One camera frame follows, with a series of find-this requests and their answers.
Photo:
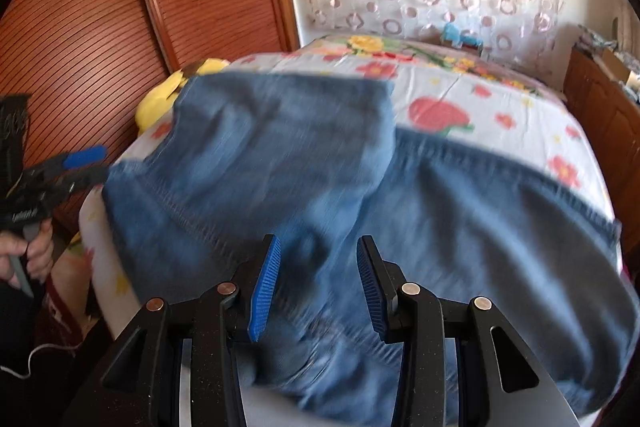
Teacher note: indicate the red patterned blanket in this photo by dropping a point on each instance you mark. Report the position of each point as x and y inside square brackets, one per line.
[65, 297]

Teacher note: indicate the floral bed sheet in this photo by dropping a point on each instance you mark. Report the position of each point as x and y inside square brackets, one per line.
[500, 92]

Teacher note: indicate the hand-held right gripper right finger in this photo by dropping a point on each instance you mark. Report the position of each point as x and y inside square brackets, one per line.
[374, 292]

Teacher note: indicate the blue denim pants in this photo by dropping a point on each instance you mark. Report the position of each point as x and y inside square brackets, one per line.
[300, 157]

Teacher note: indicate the yellow plush toy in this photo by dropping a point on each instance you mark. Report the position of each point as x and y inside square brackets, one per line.
[160, 99]

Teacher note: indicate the long wooden cabinet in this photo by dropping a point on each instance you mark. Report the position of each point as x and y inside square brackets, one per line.
[605, 122]

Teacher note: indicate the open cardboard box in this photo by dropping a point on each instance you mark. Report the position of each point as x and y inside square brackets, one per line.
[620, 67]

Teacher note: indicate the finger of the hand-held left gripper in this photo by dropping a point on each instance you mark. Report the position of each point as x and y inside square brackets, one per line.
[82, 183]
[82, 157]

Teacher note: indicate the blue toy box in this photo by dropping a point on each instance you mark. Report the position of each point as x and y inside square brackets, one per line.
[460, 38]

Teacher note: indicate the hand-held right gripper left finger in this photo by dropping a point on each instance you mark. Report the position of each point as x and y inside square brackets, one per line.
[264, 292]

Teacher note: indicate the person's left hand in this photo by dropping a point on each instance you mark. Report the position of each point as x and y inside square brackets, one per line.
[42, 254]

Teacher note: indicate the wooden slatted wardrobe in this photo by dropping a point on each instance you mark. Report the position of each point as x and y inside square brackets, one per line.
[150, 7]

